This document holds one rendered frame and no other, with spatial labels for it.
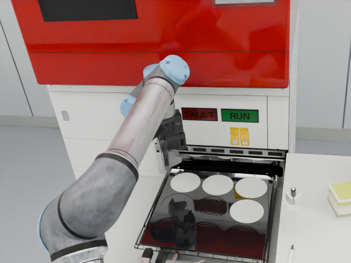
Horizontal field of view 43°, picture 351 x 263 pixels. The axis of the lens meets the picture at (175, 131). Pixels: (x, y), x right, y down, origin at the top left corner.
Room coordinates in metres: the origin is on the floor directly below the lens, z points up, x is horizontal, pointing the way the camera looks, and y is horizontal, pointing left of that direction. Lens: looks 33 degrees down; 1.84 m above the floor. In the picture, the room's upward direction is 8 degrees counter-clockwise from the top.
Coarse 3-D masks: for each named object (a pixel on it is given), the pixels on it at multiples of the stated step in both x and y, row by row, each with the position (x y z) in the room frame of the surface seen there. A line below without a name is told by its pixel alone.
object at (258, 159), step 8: (184, 152) 1.25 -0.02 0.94; (192, 152) 1.25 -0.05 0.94; (160, 160) 1.27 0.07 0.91; (192, 160) 1.23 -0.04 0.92; (200, 160) 1.23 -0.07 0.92; (208, 160) 1.22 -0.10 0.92; (216, 160) 1.21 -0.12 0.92; (224, 160) 1.20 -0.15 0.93; (232, 160) 1.19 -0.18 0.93; (240, 160) 1.18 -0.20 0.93; (248, 160) 1.17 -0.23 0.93; (256, 160) 1.16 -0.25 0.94; (264, 160) 1.15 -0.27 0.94; (272, 160) 1.14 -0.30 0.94; (280, 160) 1.13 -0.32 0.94; (160, 168) 1.28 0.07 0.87; (176, 168) 1.26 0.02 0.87; (184, 168) 1.26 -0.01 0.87; (192, 168) 1.25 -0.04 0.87; (272, 176) 1.14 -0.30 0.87; (280, 176) 1.14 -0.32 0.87
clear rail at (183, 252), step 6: (138, 246) 0.89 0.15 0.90; (144, 246) 0.89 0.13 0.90; (150, 246) 0.88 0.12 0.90; (156, 246) 0.88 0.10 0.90; (162, 252) 0.87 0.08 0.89; (168, 252) 0.86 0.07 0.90; (174, 252) 0.85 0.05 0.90; (180, 252) 0.85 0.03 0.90; (186, 252) 0.84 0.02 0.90; (192, 252) 0.84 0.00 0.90; (216, 258) 0.81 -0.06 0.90; (222, 258) 0.81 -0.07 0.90; (228, 258) 0.80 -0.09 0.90; (234, 258) 0.80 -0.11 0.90; (240, 258) 0.80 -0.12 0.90; (246, 258) 0.79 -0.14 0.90; (252, 258) 0.79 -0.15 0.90
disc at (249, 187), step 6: (240, 180) 1.11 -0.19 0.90; (246, 180) 1.11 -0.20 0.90; (252, 180) 1.11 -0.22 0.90; (258, 180) 1.10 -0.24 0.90; (240, 186) 1.08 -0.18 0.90; (246, 186) 1.08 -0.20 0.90; (252, 186) 1.08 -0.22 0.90; (258, 186) 1.07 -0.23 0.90; (264, 186) 1.07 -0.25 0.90; (240, 192) 1.06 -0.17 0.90; (246, 192) 1.05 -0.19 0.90; (252, 192) 1.05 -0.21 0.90; (258, 192) 1.05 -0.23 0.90; (264, 192) 1.04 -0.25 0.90
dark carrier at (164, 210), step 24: (168, 192) 1.11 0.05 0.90; (192, 192) 1.09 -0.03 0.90; (168, 216) 1.00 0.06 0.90; (192, 216) 0.98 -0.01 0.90; (216, 216) 0.97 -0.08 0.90; (264, 216) 0.94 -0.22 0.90; (144, 240) 0.91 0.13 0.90; (168, 240) 0.90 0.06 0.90; (192, 240) 0.89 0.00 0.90; (216, 240) 0.87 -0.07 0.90; (240, 240) 0.86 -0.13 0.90; (264, 240) 0.85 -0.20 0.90
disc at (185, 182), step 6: (180, 174) 1.19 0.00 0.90; (186, 174) 1.18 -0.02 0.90; (192, 174) 1.18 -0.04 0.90; (174, 180) 1.16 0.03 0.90; (180, 180) 1.16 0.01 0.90; (186, 180) 1.15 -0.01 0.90; (192, 180) 1.15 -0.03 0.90; (198, 180) 1.15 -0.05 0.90; (174, 186) 1.13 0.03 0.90; (180, 186) 1.13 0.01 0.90; (186, 186) 1.12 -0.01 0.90; (192, 186) 1.12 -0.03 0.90
